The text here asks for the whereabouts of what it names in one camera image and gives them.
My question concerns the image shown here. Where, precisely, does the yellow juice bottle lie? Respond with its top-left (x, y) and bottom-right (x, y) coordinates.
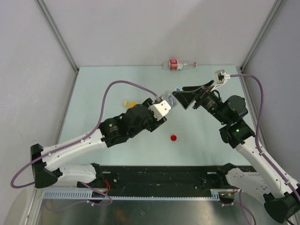
top-left (123, 101), bottom-right (137, 109)

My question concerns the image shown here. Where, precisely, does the clear red-label water bottle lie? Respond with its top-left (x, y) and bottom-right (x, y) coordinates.
top-left (161, 60), bottom-right (197, 71)

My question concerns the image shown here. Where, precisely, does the red bottle cap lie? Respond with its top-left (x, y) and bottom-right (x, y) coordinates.
top-left (170, 135), bottom-right (177, 142)

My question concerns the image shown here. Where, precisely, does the grey slotted cable duct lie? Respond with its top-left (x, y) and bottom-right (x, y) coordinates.
top-left (42, 189), bottom-right (220, 201)

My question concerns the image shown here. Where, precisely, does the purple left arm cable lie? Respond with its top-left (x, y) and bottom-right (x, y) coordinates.
top-left (10, 81), bottom-right (162, 188)

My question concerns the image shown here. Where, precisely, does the blue-label clear drink bottle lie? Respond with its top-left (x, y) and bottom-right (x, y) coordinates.
top-left (160, 91), bottom-right (178, 109)

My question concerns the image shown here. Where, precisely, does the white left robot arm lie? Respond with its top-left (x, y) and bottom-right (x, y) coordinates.
top-left (30, 98), bottom-right (171, 188)

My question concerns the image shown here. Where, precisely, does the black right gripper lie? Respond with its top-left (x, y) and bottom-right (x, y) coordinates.
top-left (172, 80), bottom-right (230, 125)

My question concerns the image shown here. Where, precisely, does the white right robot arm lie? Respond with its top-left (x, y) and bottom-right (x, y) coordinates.
top-left (172, 81), bottom-right (300, 224)

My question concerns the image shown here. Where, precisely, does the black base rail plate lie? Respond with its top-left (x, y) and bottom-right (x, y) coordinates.
top-left (76, 164), bottom-right (258, 203)

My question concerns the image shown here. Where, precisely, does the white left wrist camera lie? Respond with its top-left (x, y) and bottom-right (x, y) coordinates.
top-left (148, 100), bottom-right (171, 120)

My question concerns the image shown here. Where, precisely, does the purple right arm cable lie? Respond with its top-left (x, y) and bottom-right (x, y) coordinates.
top-left (229, 74), bottom-right (300, 225)

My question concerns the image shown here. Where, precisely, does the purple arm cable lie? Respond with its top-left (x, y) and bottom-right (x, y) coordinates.
top-left (229, 74), bottom-right (300, 225)
top-left (10, 81), bottom-right (162, 188)

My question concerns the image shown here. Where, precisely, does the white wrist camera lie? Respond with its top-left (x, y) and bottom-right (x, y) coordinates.
top-left (148, 100), bottom-right (171, 120)
top-left (212, 69), bottom-right (231, 90)

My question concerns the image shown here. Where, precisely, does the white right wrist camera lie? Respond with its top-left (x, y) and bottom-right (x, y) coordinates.
top-left (212, 69), bottom-right (231, 90)

